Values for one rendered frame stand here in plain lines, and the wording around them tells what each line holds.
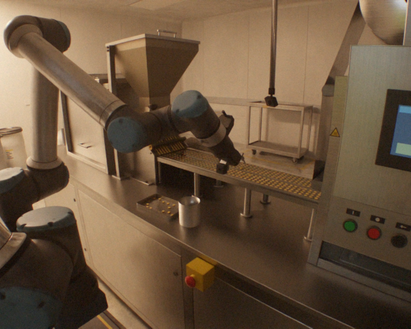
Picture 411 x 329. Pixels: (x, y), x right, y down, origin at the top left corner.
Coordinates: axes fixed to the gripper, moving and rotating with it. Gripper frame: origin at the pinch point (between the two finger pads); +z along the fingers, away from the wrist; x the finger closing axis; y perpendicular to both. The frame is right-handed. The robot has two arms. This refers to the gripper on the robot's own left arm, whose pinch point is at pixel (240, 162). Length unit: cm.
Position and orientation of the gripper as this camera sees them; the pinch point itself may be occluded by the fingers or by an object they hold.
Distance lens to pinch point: 96.8
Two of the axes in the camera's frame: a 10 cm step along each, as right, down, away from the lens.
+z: 4.6, 5.0, 7.3
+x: 7.6, 2.1, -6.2
